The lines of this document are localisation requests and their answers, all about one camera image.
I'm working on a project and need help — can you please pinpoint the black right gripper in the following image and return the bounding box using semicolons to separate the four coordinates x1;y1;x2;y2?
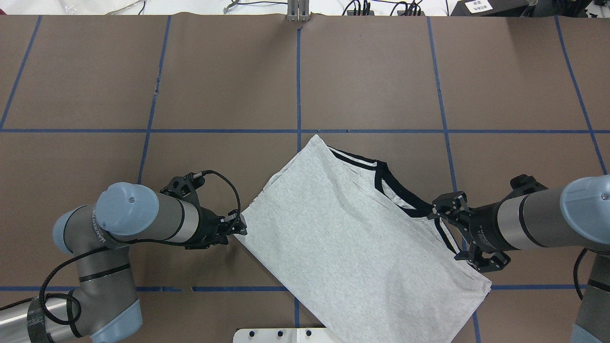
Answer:
427;174;546;273

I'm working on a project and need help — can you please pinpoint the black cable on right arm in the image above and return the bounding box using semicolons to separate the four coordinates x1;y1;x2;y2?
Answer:
573;248;589;301

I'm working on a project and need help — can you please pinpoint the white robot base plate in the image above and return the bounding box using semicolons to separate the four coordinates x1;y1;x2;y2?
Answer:
233;328;338;343

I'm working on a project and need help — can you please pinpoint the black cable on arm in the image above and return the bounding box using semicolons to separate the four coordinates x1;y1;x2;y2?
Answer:
573;248;589;301
38;170;241;324

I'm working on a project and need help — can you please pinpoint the grey orange usb hub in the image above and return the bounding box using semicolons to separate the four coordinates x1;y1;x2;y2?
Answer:
342;0;374;17

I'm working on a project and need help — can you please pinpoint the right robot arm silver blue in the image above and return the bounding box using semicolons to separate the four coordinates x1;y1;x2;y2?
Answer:
427;174;610;343

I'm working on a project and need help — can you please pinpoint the aluminium frame post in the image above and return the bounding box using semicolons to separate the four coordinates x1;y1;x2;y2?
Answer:
286;0;311;22

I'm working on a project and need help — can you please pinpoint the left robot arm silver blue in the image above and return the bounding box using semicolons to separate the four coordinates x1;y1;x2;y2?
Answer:
1;170;247;343

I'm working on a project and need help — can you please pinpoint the grey t-shirt with cartoon print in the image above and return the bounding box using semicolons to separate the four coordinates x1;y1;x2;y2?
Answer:
240;135;491;343

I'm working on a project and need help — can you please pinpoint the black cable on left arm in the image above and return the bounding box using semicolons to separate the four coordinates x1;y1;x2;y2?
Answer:
38;170;241;324

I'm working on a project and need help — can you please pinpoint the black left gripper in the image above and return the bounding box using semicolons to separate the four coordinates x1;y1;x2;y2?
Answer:
160;173;248;250

